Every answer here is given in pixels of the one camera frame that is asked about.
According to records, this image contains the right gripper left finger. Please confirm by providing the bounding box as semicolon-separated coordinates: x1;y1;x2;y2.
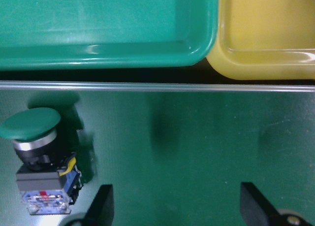
63;184;114;226

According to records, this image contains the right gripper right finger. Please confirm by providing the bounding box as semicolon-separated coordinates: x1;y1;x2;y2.
240;182;312;226

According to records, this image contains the green push button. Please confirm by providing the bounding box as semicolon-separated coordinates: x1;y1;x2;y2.
0;107;82;215

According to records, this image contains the green conveyor belt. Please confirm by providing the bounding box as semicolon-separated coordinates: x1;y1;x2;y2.
0;81;315;226

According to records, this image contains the yellow plastic tray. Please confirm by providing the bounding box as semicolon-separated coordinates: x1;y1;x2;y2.
206;0;315;80

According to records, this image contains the green plastic tray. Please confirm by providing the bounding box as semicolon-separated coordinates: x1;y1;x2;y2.
0;0;219;71

